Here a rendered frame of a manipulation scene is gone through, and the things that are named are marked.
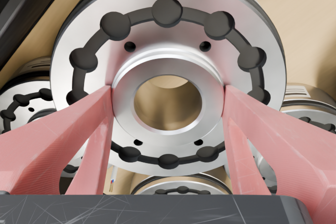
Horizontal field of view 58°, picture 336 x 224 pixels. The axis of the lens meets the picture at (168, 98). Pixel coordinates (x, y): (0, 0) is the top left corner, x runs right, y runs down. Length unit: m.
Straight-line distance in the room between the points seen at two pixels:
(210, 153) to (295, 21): 0.12
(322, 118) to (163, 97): 0.13
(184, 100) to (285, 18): 0.10
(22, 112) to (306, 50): 0.21
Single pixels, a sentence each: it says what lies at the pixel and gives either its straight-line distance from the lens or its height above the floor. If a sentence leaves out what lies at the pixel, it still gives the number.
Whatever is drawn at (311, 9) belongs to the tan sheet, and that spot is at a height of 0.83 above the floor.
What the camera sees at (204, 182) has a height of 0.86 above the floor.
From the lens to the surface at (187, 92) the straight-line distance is 0.15.
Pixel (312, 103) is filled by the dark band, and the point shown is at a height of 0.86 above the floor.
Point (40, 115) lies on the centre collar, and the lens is 0.23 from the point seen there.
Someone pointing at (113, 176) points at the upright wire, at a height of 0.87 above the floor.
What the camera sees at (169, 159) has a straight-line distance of 0.16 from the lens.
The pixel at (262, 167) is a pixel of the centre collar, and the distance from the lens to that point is 0.26.
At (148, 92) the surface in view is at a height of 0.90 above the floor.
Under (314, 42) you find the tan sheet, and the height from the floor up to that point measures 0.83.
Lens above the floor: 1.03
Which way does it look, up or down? 53 degrees down
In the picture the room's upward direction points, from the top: 177 degrees counter-clockwise
